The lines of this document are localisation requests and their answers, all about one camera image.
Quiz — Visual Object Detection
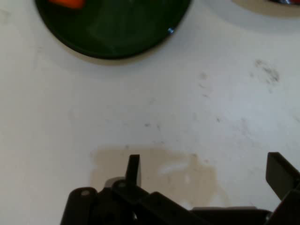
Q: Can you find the orange toy carrot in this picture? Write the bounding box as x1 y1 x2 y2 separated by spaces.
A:
48 0 85 10

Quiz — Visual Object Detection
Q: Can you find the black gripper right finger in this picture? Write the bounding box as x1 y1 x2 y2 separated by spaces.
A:
265 151 300 225

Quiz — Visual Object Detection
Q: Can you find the shiny silver metal bowl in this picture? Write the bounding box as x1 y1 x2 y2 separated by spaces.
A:
268 0 300 6

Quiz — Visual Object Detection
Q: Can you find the dark green round plate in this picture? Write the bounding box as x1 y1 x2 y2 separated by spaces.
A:
34 0 192 60

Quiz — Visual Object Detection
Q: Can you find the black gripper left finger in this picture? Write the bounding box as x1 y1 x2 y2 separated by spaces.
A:
60 154 195 225

